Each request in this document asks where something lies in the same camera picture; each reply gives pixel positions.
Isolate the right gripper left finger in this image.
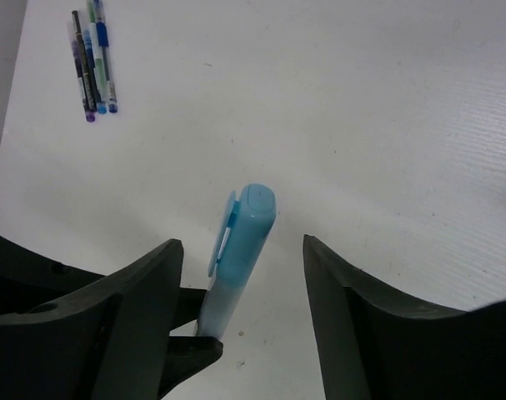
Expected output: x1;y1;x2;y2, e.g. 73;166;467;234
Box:
0;239;183;399

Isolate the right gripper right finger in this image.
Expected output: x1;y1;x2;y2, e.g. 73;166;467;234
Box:
303;236;506;399

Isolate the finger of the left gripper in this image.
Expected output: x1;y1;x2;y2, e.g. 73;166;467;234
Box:
158;287;223;399

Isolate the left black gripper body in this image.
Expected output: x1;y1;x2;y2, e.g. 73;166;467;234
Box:
0;236;103;315

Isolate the blue cap highlighter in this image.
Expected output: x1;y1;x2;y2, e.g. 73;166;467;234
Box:
195;183;277;339

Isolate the purple gel pen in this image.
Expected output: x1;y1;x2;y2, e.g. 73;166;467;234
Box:
67;22;95;123

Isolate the light blue gel pen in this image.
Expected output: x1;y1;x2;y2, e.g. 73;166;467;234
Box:
83;28;107;114

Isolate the black pen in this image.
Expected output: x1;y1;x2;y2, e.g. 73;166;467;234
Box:
71;10;99;112

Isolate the green pen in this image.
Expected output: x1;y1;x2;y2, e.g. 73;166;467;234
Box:
87;0;106;87

